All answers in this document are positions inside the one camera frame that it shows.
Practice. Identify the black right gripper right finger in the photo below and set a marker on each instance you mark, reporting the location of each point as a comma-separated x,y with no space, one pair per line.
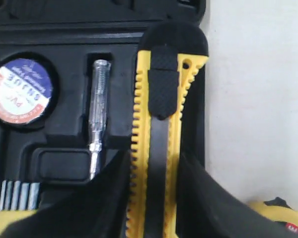
207,210

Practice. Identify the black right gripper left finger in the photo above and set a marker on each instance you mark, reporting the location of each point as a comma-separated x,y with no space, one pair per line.
96,210

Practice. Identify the black electrical tape roll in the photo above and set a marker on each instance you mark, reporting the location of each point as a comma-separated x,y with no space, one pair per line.
26,90

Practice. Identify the yellow tape measure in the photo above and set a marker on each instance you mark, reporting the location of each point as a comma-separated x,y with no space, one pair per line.
277,210

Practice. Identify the hex key set yellow holder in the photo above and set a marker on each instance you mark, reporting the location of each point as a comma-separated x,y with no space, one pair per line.
18,200

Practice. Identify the yellow utility knife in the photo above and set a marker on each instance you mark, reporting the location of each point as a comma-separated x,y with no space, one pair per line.
163,78

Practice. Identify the clear voltage tester screwdriver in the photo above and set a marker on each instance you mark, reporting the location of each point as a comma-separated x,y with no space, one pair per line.
97,112

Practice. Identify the black plastic tool case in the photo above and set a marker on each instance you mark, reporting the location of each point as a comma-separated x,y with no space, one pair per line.
67,37

